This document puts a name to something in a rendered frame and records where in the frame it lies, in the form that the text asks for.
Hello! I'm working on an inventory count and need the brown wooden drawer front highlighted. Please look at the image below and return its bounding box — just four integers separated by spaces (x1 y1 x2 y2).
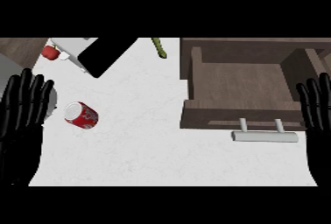
179 99 308 131

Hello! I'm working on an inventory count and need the green vegetable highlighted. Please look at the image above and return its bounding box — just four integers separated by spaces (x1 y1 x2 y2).
149 38 170 60

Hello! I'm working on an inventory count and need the black and grey appliance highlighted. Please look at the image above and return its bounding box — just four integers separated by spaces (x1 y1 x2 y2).
49 38 141 79

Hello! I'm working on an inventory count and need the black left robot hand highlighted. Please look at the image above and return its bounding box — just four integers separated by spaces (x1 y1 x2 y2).
0 67 56 187

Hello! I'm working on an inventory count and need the brown wooden drawer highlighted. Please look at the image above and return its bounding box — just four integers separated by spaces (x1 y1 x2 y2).
180 38 331 112
179 99 308 131

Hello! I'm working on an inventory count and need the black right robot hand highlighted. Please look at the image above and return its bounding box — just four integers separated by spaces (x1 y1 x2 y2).
294 72 331 187

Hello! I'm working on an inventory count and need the red patterned can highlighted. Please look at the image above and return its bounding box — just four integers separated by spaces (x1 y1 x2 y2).
64 101 99 130

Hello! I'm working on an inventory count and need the brown wooden cabinet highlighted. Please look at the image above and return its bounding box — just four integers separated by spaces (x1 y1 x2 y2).
0 38 49 70

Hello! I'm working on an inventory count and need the pale grey drawer handle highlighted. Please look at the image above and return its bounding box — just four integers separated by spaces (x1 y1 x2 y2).
232 117 300 144

